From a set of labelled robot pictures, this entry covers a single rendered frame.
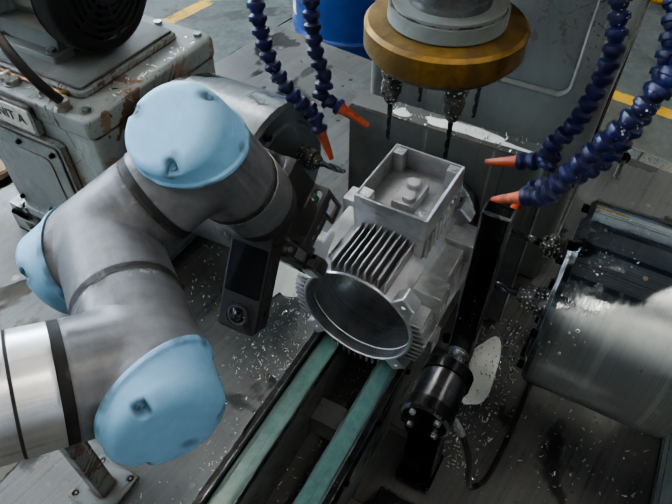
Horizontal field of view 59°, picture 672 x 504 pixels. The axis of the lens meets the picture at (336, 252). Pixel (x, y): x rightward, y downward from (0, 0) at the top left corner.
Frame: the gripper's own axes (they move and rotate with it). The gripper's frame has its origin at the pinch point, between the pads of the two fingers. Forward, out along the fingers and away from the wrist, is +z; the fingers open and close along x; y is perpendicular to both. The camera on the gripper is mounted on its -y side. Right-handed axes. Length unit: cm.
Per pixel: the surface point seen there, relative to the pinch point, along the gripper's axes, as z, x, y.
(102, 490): 8.7, 16.9, -37.8
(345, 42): 157, 93, 117
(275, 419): 8.8, -1.3, -18.7
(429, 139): 10.0, -4.0, 25.1
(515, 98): 13.9, -12.1, 36.7
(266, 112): 1.5, 16.4, 18.1
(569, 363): 4.4, -31.3, 2.6
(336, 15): 146, 97, 122
